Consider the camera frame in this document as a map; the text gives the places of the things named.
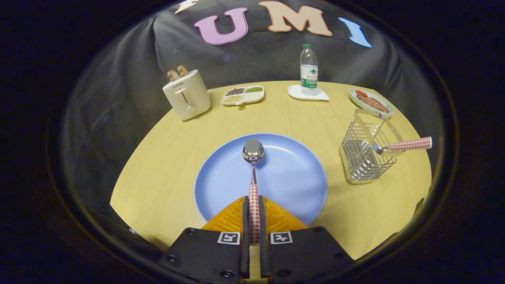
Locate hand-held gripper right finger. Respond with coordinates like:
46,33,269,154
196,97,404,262
258,195,354,284

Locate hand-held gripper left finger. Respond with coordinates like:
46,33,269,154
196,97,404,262
158,196,251,284

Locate spoon with red checked handle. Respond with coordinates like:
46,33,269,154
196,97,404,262
242,138,265,243

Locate fork with red checked handle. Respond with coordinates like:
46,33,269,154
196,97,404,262
373,136,433,155

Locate blue round plate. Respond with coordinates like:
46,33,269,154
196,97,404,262
194,133,328,226

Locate white divided snack tray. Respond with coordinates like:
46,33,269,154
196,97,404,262
221,85,265,107

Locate white square coaster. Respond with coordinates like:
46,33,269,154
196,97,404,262
287,84,329,101

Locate cream toaster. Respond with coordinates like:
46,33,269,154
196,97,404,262
163,70,211,121

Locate pale green plate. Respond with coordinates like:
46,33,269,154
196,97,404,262
349,88,394,119

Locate cooked meat with garnish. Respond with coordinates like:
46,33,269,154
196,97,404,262
354,90,390,114

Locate clear water bottle green cap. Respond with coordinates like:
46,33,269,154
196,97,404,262
300,44,318,96

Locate black backdrop cloth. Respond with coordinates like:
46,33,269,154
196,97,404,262
63,0,442,245

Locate metal wire cutlery basket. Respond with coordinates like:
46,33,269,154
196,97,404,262
339,109,405,185

